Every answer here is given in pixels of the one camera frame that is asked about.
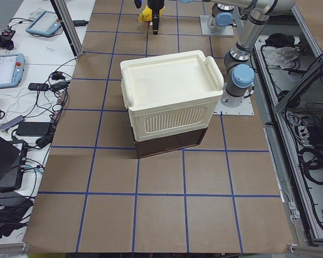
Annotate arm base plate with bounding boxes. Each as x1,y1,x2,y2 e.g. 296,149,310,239
213,91,255,116
200,13,234,37

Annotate upper blue teach pendant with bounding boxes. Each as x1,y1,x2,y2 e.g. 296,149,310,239
25,11,61,38

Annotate cream plastic panel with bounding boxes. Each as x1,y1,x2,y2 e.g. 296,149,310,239
120,50,224,141

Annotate dark wooden drawer cabinet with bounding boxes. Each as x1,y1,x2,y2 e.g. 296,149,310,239
134,127,208,159

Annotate yellow plush toy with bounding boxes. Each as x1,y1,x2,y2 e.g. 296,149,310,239
137,6,152,23

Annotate aluminium frame post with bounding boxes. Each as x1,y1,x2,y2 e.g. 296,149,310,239
50,0,83,58

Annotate black laptop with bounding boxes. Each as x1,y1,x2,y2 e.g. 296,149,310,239
0,137,27,192

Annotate crumpled white cloth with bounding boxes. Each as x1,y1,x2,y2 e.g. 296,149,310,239
266,46,300,69

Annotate black power adapter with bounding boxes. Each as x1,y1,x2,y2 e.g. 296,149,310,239
16,121,51,137

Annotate aluminium side frame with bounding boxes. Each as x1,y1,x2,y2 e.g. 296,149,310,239
254,1,323,246

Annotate lower blue teach pendant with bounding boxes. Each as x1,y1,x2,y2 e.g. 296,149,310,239
0,53,25,89

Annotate blue teach pendant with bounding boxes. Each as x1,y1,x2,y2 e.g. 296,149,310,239
25,11,61,38
0,53,25,89

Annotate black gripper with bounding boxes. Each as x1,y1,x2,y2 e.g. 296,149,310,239
148,0,165,35

